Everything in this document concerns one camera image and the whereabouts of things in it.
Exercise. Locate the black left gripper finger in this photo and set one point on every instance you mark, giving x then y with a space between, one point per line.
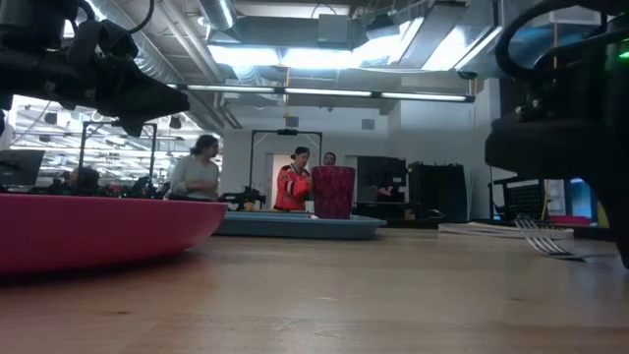
132 125
142 100

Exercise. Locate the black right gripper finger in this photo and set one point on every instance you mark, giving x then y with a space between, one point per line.
616 226

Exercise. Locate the metal fork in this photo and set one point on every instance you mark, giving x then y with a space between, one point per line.
545 243

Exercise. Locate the pink plastic plate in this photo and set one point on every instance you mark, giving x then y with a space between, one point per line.
98 231

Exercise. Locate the red translucent faceted cup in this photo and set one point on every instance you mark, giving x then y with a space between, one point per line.
333 192

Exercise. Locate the black background robot arm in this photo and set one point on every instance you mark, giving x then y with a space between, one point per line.
241 199

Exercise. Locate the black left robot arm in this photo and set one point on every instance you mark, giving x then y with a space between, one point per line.
29 22

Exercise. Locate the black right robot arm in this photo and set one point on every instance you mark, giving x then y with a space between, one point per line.
589 83

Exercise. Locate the blue-grey plastic tray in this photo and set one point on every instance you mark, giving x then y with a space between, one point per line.
295 226

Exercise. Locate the yellow plastic container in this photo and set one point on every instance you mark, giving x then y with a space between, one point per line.
602 216

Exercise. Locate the pink flat object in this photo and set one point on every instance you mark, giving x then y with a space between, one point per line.
570 219

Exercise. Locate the black perforated cart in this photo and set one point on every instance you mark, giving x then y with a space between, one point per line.
521 199

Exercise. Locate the person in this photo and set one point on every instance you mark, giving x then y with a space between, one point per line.
195 172
292 189
329 159

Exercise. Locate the black computer monitor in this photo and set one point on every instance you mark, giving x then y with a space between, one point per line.
19 167

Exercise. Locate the white flat mat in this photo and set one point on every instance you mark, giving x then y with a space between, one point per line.
491 230

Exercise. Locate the black storage cabinet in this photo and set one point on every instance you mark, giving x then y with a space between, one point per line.
381 184
437 192

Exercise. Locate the long ceiling light bar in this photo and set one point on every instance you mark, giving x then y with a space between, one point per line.
319 92

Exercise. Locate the grey ceiling box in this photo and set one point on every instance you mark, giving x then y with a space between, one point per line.
334 28

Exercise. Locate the black metal rig frame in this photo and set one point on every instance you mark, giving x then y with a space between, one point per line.
81 152
252 162

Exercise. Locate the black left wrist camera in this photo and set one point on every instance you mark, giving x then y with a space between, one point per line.
103 41

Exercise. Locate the silver round ventilation duct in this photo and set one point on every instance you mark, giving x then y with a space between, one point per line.
218 12

